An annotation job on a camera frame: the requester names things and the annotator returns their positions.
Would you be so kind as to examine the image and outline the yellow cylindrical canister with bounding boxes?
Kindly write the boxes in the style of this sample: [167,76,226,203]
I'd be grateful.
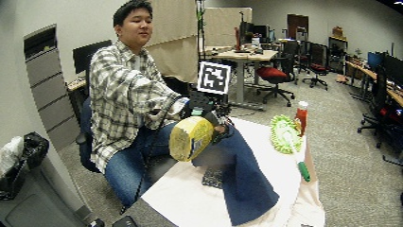
[169,115,218,163]

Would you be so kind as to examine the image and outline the black trash bag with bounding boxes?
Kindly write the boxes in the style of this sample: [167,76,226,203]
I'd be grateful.
[0,131,50,201]

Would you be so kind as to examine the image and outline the grey waste bin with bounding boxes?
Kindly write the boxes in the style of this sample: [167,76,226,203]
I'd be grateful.
[0,155,93,227]

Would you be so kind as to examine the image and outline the wooden top office desk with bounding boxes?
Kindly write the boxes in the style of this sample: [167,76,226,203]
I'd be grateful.
[204,46,280,112]

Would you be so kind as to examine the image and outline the long wooden desk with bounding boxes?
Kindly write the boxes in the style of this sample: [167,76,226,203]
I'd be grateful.
[343,59,403,108]

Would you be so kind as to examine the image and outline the dark blue cloth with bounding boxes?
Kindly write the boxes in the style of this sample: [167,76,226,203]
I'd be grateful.
[191,124,280,227]

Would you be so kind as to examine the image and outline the beige partition screen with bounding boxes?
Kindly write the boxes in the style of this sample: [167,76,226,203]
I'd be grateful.
[143,0,200,84]
[202,7,254,49]

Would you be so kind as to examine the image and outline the blue office chair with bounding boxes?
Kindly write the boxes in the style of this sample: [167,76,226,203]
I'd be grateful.
[74,94,106,174]

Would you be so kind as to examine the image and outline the large black monitor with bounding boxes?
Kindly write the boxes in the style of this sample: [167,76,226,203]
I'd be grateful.
[381,52,403,88]

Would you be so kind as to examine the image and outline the green duster with handle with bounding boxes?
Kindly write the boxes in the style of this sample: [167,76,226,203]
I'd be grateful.
[270,114,312,183]

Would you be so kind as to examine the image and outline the black device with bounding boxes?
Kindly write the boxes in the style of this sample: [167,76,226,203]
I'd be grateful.
[110,215,139,227]

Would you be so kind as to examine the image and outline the blue screen monitor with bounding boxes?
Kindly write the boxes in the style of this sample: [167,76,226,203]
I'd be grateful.
[367,51,384,72]

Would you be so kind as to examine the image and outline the cardboard box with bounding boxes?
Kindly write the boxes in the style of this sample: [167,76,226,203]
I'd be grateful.
[331,26,345,39]

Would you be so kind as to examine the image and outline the white plastic bag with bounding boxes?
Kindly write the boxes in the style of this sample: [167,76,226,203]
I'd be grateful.
[0,135,25,178]

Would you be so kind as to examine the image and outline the white marker cube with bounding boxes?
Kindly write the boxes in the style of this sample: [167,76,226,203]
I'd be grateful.
[196,61,232,96]

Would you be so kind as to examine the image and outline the cream tablecloth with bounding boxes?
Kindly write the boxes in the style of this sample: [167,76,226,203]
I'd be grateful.
[288,138,327,227]

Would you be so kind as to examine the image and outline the black mesh office chair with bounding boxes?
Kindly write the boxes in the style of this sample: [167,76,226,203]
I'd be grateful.
[300,42,331,92]

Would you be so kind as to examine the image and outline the red seat office chair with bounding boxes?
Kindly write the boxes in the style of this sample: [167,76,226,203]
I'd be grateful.
[255,46,298,108]

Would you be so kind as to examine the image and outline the brown door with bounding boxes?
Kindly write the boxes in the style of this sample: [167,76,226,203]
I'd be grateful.
[286,13,311,41]

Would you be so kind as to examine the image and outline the red sauce bottle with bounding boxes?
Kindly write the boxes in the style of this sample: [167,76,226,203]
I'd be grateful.
[294,100,310,137]

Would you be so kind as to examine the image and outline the grey filing cabinet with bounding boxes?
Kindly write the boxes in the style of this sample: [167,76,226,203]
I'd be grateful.
[22,23,82,151]

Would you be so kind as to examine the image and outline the the person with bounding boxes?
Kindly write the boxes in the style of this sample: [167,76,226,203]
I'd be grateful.
[87,0,236,210]

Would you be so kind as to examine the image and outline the black shelf unit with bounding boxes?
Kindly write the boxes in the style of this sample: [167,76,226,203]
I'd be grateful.
[327,35,348,76]

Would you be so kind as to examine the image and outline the black glove cable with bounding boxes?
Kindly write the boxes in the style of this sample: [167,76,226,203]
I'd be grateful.
[119,110,170,216]

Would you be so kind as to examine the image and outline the black stand pole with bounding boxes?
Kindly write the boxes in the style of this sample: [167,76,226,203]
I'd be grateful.
[195,0,207,61]

